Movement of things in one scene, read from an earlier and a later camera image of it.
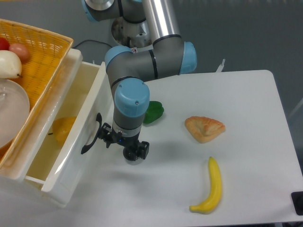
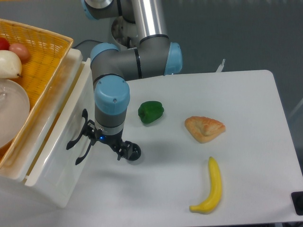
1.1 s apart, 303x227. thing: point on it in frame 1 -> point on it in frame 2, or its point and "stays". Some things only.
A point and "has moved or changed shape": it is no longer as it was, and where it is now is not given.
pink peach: x=20 y=49 stays
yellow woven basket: x=47 y=51 stays
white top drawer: x=65 y=170 has moved or changed shape
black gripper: x=117 y=137 -> x=124 y=148
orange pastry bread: x=204 y=129 stays
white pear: x=11 y=65 stays
